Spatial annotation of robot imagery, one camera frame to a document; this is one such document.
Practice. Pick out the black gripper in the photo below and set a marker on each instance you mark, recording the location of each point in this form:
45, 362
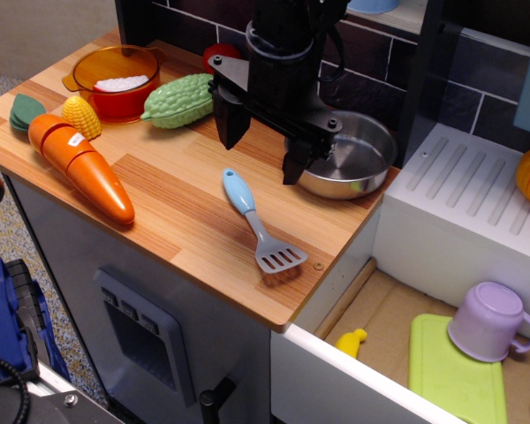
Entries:
275, 86

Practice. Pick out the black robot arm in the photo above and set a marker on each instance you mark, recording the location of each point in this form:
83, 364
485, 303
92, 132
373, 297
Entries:
296, 19

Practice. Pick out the silver metal pan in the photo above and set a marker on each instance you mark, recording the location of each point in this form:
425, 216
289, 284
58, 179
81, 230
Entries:
355, 152

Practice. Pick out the blue grey toy spatula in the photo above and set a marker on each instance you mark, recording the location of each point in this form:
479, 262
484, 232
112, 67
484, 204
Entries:
271, 254

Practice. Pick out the green bitter gourd toy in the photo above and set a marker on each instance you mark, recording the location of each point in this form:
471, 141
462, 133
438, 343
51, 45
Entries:
179, 102

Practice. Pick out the red toy tomato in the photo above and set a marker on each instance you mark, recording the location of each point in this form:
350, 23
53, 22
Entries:
219, 49

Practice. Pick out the red white toy slice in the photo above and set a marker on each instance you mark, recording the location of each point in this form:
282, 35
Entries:
117, 85

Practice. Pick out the orange transparent pot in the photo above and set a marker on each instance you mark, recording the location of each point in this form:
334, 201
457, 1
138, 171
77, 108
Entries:
116, 62

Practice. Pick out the light blue bowl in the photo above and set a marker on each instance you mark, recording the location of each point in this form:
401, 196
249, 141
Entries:
372, 6

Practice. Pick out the yellow toy corn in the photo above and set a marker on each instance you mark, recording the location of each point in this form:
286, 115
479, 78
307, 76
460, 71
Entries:
80, 114

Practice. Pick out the white drain board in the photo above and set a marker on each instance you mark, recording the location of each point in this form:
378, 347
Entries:
453, 217

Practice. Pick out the orange toy carrot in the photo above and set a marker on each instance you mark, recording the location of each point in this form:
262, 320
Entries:
69, 152

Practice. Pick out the yellow toy bottle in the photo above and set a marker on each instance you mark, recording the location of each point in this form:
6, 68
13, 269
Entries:
350, 342

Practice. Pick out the green toy carrot leaves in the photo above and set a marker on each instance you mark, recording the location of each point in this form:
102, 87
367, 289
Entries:
23, 111

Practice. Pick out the grey oven door panel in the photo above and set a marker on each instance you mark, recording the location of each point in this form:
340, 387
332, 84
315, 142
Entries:
152, 347

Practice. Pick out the purple plastic cup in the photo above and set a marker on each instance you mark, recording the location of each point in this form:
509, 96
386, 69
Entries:
490, 322

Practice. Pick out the blue black clamp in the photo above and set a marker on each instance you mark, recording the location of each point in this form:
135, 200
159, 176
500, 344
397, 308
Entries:
26, 331

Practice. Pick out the lime green cutting board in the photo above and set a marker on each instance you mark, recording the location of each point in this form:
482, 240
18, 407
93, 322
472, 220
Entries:
438, 371

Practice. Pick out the black oven handle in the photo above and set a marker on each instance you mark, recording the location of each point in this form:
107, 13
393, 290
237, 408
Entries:
212, 401

